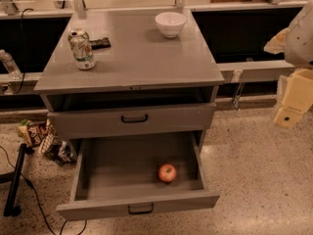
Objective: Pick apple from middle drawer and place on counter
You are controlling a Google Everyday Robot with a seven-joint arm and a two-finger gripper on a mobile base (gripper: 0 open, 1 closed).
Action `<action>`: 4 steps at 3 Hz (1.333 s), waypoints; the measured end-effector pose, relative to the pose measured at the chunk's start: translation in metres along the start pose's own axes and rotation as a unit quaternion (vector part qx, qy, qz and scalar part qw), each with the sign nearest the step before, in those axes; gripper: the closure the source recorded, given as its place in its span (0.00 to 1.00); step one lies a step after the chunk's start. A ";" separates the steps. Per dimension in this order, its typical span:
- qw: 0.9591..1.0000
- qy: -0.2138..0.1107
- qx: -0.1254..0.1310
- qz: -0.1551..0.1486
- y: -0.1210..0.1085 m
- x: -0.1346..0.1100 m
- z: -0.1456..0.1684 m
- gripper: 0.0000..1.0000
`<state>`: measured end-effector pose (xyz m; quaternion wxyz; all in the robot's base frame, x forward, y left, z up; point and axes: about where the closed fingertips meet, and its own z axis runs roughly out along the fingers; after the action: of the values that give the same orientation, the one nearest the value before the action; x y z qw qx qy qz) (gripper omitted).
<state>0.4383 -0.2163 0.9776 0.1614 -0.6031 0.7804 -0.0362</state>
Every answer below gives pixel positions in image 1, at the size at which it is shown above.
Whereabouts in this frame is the clear plastic water bottle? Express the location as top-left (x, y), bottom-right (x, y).
top-left (0, 49), bottom-right (22, 80)

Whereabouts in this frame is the green white soda can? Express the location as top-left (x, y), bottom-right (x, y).
top-left (67, 28), bottom-right (96, 71)

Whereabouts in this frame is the red apple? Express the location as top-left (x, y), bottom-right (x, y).
top-left (157, 164), bottom-right (177, 183)

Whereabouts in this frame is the black hanging cable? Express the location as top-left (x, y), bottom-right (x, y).
top-left (13, 7), bottom-right (35, 95)

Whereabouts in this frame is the dark patterned snack bag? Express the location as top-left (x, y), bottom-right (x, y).
top-left (38, 134), bottom-right (77, 165)

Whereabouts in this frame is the grey drawer cabinet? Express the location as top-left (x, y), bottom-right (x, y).
top-left (35, 10), bottom-right (224, 144)

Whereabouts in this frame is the dark snack bar wrapper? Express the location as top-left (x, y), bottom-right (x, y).
top-left (91, 37), bottom-right (111, 50)

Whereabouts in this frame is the black metal stand leg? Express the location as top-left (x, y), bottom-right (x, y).
top-left (0, 143), bottom-right (26, 216)

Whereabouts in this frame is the metal bracket under rail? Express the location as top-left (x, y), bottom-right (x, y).
top-left (231, 67), bottom-right (246, 111)

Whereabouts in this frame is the black floor cable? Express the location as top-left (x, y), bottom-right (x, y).
top-left (0, 145), bottom-right (88, 235)

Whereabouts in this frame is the closed grey top drawer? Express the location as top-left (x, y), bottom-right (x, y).
top-left (48, 103), bottom-right (215, 139)

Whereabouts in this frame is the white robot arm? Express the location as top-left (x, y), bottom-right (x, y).
top-left (264, 0), bottom-right (313, 128)

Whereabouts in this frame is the white ceramic bowl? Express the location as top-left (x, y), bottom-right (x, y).
top-left (155, 12), bottom-right (187, 38)

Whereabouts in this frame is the open grey middle drawer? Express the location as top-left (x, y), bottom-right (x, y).
top-left (57, 132), bottom-right (220, 220)

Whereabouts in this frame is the brown chip bag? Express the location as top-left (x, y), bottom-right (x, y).
top-left (18, 119), bottom-right (49, 147)

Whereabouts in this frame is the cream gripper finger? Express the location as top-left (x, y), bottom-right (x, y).
top-left (274, 69), bottom-right (313, 128)

